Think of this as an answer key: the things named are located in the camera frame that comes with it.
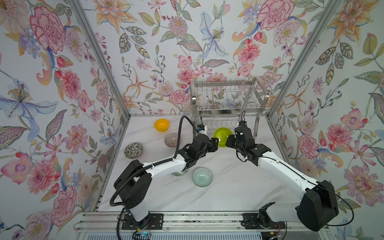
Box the silver two-tier dish rack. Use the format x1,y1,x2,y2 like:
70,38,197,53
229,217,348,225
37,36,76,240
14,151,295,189
191,77,270,138

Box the yellow plastic bowl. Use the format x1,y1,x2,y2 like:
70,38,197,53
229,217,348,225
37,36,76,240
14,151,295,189
154,119,170,132

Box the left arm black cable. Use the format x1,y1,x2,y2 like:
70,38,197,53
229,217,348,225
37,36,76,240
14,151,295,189
109,115,199,240

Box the lime green plastic bowl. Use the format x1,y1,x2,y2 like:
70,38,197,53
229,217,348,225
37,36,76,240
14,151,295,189
214,127,233,148

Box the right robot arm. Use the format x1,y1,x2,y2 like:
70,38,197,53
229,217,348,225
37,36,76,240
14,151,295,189
226,121,339,232

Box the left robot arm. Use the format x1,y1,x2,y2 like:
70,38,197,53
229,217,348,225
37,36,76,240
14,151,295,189
109,133,219,222

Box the purple striped glass bowl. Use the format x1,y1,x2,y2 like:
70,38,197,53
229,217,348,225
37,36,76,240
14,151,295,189
164,133,179,148

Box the green leaf pattern bowl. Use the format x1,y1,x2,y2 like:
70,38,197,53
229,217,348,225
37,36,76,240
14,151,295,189
172,170,188,177

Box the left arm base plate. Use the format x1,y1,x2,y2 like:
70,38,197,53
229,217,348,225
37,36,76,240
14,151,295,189
121,213,164,231

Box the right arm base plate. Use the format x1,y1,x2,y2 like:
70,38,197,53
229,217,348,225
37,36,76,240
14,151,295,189
241,213,287,230

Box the pale green glass bowl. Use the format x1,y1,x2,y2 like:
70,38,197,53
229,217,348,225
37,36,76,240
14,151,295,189
192,168,213,188

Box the aluminium mounting rail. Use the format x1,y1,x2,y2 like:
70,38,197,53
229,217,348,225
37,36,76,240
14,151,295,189
74,211,311,233

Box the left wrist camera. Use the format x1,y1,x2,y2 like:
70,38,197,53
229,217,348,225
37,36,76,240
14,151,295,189
197,125,208,136

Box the speckled dark patterned bowl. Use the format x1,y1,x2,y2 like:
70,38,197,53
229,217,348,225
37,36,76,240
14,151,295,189
124,143,144,159

